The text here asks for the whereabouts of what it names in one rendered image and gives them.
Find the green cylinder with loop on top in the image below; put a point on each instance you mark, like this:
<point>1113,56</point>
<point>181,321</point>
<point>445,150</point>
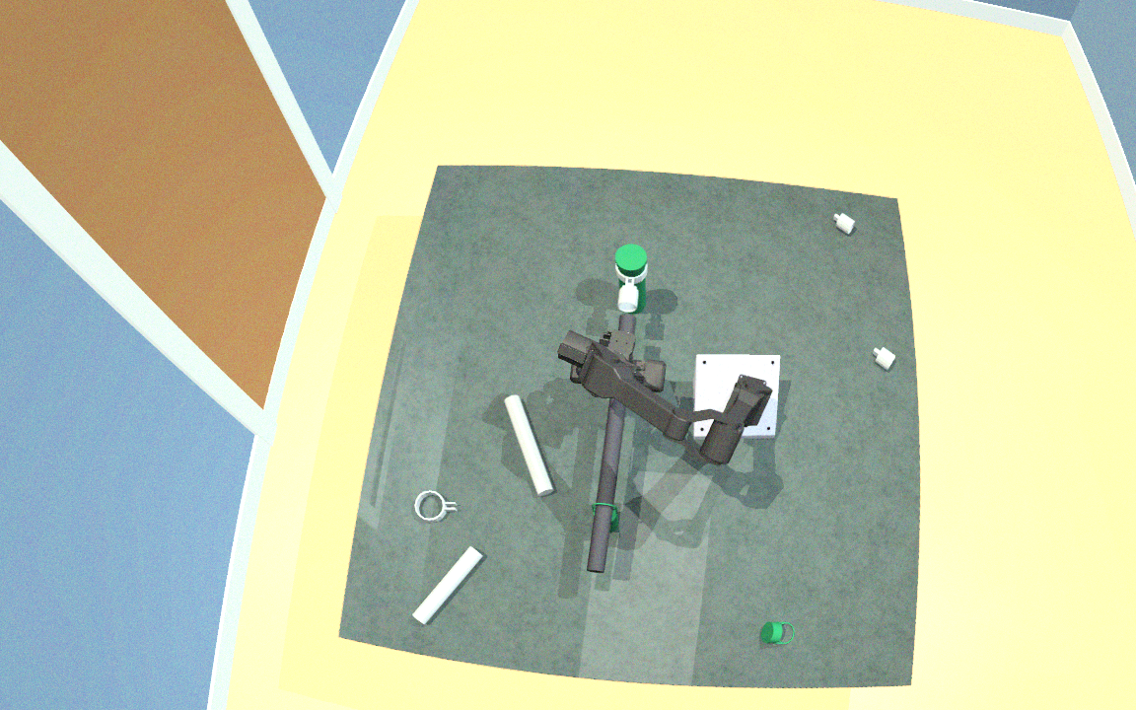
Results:
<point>614,522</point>

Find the grey metal pipe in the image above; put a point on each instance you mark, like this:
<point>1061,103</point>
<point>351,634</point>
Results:
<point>608,472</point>

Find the white faceted cup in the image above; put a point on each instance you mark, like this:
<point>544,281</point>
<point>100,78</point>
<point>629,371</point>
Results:
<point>628,294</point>

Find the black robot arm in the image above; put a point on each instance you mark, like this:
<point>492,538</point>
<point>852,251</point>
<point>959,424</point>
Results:
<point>606,373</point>

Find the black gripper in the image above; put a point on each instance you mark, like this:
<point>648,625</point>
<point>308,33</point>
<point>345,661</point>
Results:
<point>651,374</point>

